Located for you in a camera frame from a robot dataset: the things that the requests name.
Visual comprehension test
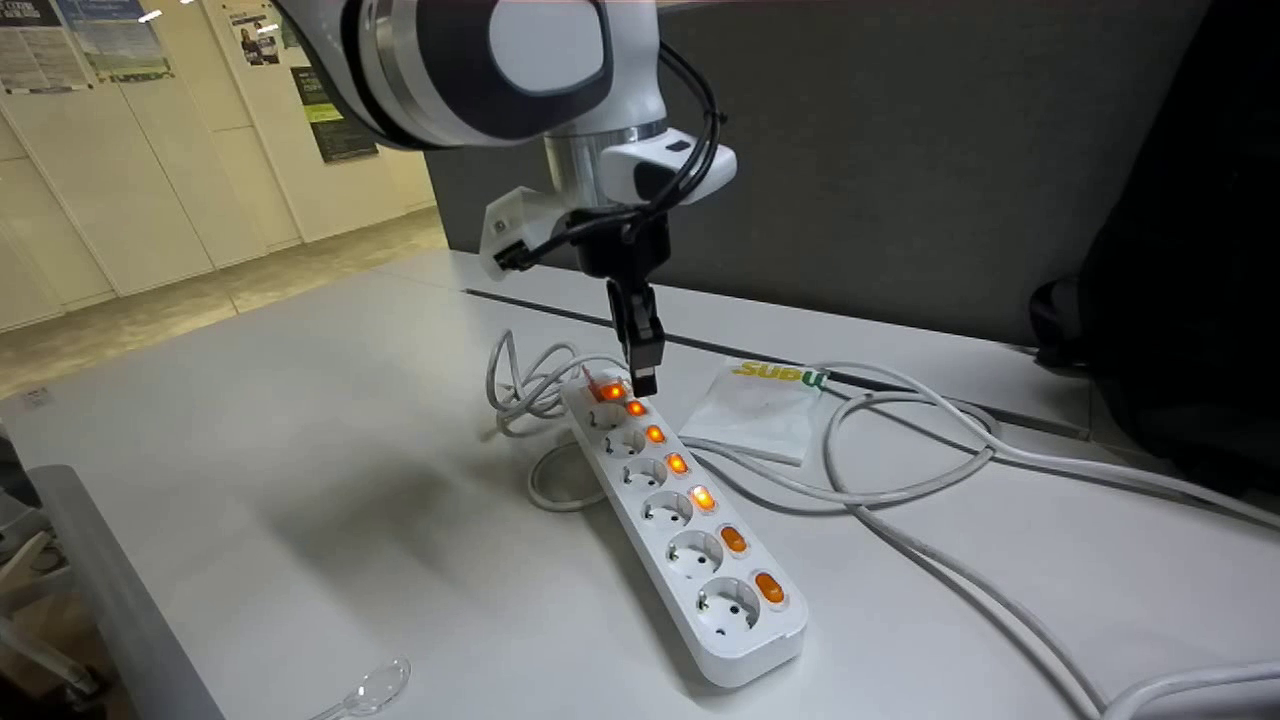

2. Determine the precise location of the white plastic packet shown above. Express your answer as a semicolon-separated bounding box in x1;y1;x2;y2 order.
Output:
685;360;815;469

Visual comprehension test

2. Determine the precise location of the wall poster top left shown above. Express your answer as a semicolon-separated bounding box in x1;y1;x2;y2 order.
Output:
0;0;173;92

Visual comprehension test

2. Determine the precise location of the white power strip cable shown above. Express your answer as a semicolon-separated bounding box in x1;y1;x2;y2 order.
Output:
480;327;1280;720

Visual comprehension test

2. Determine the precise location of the clear plastic object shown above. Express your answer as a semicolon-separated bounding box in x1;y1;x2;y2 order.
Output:
310;658;412;720

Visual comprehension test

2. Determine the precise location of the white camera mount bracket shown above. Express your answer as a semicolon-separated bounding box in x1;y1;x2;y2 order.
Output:
480;123;739;274

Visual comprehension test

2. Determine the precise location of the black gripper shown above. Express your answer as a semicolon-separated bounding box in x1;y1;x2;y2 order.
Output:
578;214;670;394

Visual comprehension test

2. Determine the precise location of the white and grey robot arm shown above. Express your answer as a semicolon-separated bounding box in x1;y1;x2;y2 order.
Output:
271;0;687;394

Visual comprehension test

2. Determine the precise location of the green and black wall poster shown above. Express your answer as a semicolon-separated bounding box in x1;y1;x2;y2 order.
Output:
290;67;376;165

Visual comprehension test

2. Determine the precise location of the grey desk divider panel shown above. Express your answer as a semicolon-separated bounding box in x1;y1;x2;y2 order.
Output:
425;0;1215;347

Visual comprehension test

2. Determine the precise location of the white six-socket power strip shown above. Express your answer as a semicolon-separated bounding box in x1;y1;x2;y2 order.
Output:
558;373;808;688

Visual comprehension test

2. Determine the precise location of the small dark wall poster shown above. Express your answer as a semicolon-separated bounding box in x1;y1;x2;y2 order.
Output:
233;10;279;64

